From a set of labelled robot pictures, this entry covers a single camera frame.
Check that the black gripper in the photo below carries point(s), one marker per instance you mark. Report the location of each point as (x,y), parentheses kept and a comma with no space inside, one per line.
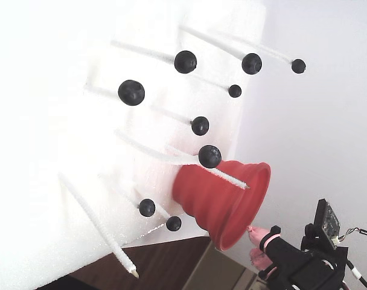
(304,266)

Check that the dark blueberry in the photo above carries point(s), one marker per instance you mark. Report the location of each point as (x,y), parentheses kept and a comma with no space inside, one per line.
(147,207)
(131,92)
(200,125)
(251,63)
(210,156)
(298,66)
(234,91)
(185,61)

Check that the red collapsible silicone cup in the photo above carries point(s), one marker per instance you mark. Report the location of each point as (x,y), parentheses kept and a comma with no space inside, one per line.
(207,199)

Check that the beige cardboard box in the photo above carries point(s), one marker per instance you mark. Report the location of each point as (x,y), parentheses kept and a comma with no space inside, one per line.
(213,269)

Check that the long white pipe cleaner stem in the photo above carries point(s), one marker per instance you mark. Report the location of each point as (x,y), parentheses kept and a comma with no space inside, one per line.
(93,223)

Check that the white foam block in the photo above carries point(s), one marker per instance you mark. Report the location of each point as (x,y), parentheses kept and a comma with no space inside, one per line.
(65,136)

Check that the camera circuit board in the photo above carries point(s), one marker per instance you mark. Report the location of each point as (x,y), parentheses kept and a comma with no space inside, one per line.
(329,220)

